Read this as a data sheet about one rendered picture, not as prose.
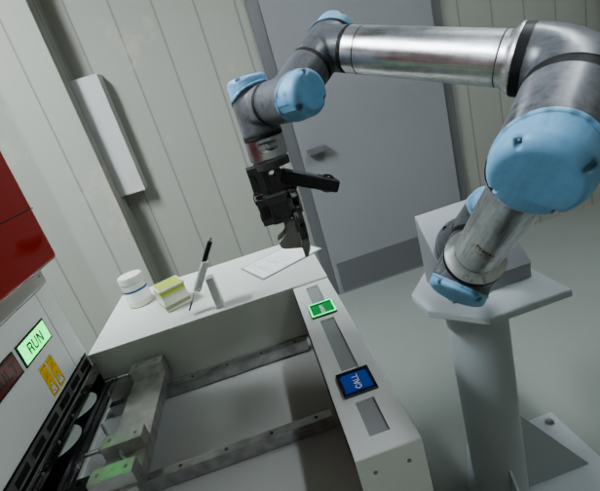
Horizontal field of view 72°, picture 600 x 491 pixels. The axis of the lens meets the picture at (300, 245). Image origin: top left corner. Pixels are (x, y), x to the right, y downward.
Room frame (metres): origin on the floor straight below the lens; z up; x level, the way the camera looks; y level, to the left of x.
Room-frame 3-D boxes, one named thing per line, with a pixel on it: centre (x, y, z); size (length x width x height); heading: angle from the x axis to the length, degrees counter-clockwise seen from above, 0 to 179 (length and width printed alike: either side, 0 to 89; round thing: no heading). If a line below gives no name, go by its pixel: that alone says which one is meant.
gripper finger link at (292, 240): (0.79, 0.01, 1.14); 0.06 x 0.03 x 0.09; 94
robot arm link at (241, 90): (0.80, 0.00, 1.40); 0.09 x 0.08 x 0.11; 36
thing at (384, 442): (0.68, -0.02, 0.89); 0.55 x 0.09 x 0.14; 4
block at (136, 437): (0.66, 0.43, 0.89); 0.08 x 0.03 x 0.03; 94
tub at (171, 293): (1.07, 0.38, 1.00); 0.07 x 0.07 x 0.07; 31
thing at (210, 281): (0.97, 0.26, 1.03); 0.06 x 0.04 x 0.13; 94
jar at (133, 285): (1.16, 0.50, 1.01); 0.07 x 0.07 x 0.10
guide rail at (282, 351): (0.88, 0.30, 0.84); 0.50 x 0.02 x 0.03; 94
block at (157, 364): (0.90, 0.45, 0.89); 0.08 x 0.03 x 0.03; 94
